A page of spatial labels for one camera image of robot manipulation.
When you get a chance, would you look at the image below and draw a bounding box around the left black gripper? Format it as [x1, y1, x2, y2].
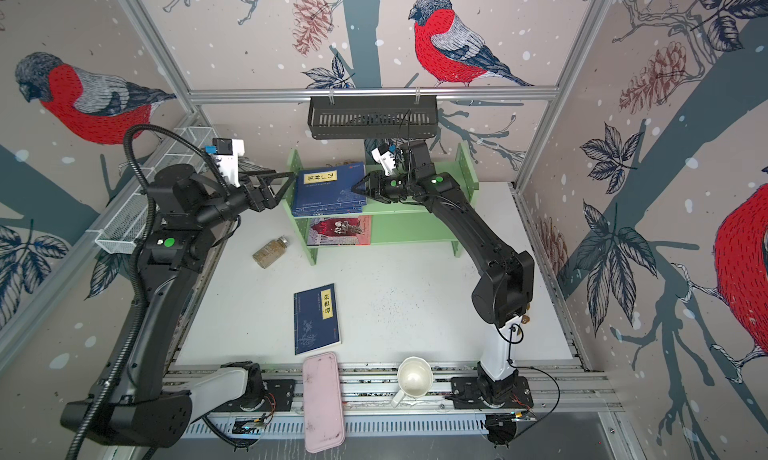
[194, 167, 295, 232]

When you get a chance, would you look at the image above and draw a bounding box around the blue book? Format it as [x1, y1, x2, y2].
[291, 162, 367, 217]
[293, 284, 341, 355]

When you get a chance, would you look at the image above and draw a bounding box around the red pink Hamlet book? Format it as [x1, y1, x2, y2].
[306, 215, 372, 246]

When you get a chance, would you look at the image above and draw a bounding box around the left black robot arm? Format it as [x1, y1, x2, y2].
[60, 124, 296, 459]

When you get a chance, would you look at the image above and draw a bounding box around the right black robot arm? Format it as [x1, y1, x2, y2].
[352, 140, 535, 408]

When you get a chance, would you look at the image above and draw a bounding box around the green wooden two-tier shelf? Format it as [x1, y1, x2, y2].
[281, 143, 480, 266]

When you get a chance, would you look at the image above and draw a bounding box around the glass spice jar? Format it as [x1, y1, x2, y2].
[252, 236, 290, 269]

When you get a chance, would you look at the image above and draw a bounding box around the dark grey hanging basket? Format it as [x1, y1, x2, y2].
[307, 96, 439, 140]

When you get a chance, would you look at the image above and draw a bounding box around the white ceramic mug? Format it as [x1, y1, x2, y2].
[390, 356, 433, 408]

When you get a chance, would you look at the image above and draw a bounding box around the pink pencil case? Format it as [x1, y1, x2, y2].
[302, 352, 345, 454]

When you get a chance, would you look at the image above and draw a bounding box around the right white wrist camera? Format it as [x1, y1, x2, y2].
[371, 145, 397, 177]

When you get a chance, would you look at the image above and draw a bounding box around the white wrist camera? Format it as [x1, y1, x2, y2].
[371, 145, 397, 177]
[206, 138, 245, 187]

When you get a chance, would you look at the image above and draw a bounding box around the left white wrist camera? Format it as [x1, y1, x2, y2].
[206, 138, 245, 187]

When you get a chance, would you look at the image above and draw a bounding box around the white wire mesh basket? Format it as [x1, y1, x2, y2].
[95, 126, 216, 254]

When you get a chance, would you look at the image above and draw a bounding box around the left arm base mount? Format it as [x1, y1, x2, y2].
[213, 379, 296, 413]

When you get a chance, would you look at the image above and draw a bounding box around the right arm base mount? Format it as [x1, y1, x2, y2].
[445, 373, 534, 410]

